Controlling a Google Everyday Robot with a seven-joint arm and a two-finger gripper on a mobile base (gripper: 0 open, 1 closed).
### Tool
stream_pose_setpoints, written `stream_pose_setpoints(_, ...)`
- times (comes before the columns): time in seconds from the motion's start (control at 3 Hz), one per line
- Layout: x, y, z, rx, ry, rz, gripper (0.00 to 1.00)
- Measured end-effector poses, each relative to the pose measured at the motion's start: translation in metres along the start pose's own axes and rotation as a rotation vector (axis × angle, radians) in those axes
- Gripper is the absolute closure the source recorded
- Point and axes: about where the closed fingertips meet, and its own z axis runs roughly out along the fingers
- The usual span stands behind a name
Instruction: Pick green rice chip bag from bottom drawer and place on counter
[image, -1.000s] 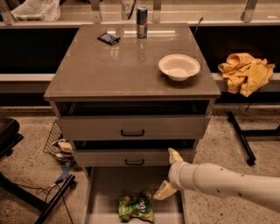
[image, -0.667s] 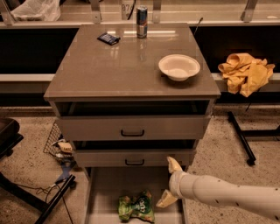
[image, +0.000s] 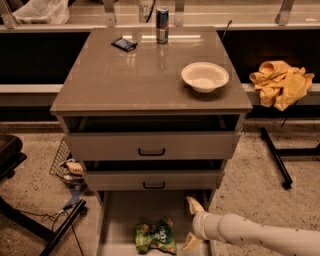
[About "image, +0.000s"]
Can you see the top grey drawer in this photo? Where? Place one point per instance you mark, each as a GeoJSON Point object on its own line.
{"type": "Point", "coordinates": [153, 137]}

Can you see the grey drawer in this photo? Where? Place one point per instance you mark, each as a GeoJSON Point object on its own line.
{"type": "Point", "coordinates": [153, 174]}
{"type": "Point", "coordinates": [123, 210]}
{"type": "Point", "coordinates": [153, 137]}

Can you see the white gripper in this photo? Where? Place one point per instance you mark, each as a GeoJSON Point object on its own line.
{"type": "Point", "coordinates": [199, 225]}

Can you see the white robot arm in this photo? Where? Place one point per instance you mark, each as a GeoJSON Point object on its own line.
{"type": "Point", "coordinates": [238, 230]}

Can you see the black stand leg left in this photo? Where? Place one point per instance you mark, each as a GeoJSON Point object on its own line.
{"type": "Point", "coordinates": [52, 237]}

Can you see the black chair seat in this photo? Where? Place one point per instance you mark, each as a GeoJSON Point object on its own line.
{"type": "Point", "coordinates": [11, 155]}

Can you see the white plastic bag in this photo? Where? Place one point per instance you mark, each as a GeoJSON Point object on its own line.
{"type": "Point", "coordinates": [43, 12]}

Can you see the wire mesh basket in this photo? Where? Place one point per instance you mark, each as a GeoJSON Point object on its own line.
{"type": "Point", "coordinates": [59, 168]}

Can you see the middle grey drawer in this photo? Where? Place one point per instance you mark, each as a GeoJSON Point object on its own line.
{"type": "Point", "coordinates": [153, 174]}

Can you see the grey drawer cabinet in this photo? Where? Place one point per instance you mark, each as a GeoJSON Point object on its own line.
{"type": "Point", "coordinates": [107, 81]}

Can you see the bottom grey drawer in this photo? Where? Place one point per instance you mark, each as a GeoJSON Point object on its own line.
{"type": "Point", "coordinates": [123, 210]}

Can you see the blue silver drink can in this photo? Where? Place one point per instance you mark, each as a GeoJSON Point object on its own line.
{"type": "Point", "coordinates": [162, 25]}

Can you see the blue clamp tool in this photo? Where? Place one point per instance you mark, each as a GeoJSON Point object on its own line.
{"type": "Point", "coordinates": [75, 191]}

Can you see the dark blue snack packet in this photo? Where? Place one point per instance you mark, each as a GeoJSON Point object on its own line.
{"type": "Point", "coordinates": [124, 44]}

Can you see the green rice chip bag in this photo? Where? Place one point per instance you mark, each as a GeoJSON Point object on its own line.
{"type": "Point", "coordinates": [157, 236]}

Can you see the black stand leg right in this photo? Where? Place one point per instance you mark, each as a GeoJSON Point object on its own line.
{"type": "Point", "coordinates": [278, 154]}

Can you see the white paper bowl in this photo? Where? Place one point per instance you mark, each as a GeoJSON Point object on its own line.
{"type": "Point", "coordinates": [204, 77]}

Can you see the yellow crumpled cloth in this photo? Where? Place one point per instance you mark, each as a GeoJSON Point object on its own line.
{"type": "Point", "coordinates": [280, 85]}

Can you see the black stand leg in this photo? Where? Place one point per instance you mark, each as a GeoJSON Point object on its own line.
{"type": "Point", "coordinates": [52, 237]}
{"type": "Point", "coordinates": [278, 154]}

